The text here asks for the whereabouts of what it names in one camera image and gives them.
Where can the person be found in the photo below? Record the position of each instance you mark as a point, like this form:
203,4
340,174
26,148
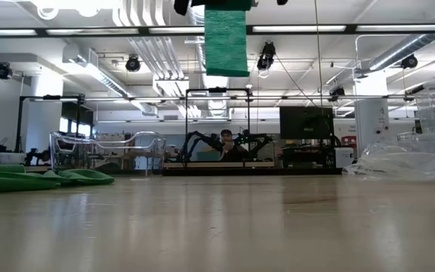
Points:
232,151

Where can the black equipment rack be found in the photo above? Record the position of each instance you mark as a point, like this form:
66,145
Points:
308,156

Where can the green crumpled bandage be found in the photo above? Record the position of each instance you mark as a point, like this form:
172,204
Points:
13,183

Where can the white LED light bar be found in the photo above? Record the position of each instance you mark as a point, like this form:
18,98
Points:
89,31
402,27
300,28
176,30
6,32

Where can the black workstation robot arm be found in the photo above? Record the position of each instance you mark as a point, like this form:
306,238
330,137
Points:
38,156
257,140
198,140

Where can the teal storage box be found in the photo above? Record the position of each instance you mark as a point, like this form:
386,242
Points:
208,156

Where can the black ceiling spotlight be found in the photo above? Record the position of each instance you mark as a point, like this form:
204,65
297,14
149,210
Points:
409,61
267,54
337,92
3,71
133,63

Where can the clear plastic container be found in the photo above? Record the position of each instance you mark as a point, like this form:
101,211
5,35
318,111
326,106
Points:
89,155

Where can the black workstation frame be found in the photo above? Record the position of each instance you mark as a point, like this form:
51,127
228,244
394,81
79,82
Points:
18,124
186,124

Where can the red wall sign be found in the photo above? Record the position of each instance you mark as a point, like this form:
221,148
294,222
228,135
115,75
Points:
349,140

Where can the silver ceiling duct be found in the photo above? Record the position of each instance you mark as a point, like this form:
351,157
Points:
402,53

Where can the white storage bin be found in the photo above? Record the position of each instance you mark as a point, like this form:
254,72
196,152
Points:
11,158

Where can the wooden workstation table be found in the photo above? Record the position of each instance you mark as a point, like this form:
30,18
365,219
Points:
187,164

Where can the black monitor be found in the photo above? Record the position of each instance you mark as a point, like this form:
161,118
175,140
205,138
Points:
306,122

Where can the black metal rig frame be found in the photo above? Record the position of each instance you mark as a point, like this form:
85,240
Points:
351,28

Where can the white air duct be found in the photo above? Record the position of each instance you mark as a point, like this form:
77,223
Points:
96,73

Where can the white ceiling pipe rack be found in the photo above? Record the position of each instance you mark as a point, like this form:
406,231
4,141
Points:
157,56

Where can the clear crumpled plastic bag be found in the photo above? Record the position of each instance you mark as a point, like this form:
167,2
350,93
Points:
410,162

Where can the teal elastic bandage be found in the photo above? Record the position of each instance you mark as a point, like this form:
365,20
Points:
227,45

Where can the white box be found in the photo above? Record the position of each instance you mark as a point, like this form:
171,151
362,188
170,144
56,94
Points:
344,156

